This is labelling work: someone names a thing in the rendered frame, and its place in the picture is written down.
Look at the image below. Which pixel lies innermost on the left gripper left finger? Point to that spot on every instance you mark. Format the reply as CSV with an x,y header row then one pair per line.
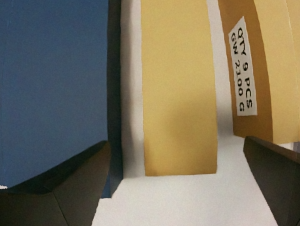
x,y
66,195

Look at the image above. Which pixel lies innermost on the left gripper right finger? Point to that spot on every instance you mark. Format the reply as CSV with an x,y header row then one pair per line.
x,y
276,170

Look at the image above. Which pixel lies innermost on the brown cardboard carton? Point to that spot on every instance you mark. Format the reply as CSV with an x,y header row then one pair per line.
x,y
262,42
178,87

